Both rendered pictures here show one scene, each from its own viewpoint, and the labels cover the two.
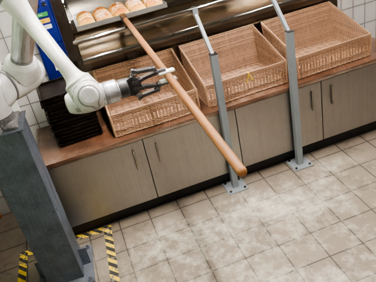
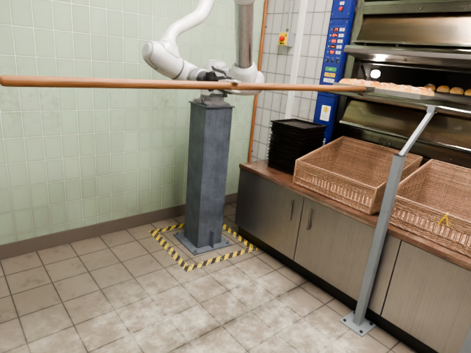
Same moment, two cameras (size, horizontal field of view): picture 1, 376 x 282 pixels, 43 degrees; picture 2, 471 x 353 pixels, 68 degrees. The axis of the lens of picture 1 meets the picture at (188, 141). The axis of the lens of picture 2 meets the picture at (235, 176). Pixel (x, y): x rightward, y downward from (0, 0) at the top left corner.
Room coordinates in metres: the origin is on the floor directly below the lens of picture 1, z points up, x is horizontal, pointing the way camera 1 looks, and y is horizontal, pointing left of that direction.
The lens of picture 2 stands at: (1.11, -1.24, 1.31)
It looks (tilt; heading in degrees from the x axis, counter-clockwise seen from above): 19 degrees down; 60
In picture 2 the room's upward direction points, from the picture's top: 6 degrees clockwise
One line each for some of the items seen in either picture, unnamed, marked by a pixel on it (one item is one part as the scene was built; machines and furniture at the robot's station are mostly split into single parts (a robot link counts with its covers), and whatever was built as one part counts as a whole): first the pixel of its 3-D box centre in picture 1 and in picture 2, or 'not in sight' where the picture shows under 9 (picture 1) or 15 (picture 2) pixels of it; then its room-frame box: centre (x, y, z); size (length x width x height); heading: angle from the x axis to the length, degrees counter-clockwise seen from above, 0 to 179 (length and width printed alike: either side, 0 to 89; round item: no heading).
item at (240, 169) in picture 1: (163, 69); (248, 86); (1.86, 0.04, 1.19); 1.71 x 0.03 x 0.03; 11
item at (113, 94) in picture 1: (112, 91); (200, 78); (1.74, 0.25, 1.20); 0.09 x 0.06 x 0.09; 11
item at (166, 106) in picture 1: (145, 90); (355, 169); (2.76, 0.20, 0.72); 0.56 x 0.49 x 0.28; 101
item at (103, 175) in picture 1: (225, 126); (412, 269); (2.83, -0.27, 0.29); 2.42 x 0.56 x 0.58; 102
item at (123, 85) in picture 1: (130, 86); (209, 80); (1.75, 0.18, 1.20); 0.09 x 0.07 x 0.08; 101
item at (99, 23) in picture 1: (117, 9); (387, 90); (2.96, 0.25, 1.19); 0.55 x 0.36 x 0.03; 101
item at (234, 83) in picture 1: (231, 63); (462, 205); (2.88, -0.39, 0.72); 0.56 x 0.49 x 0.28; 102
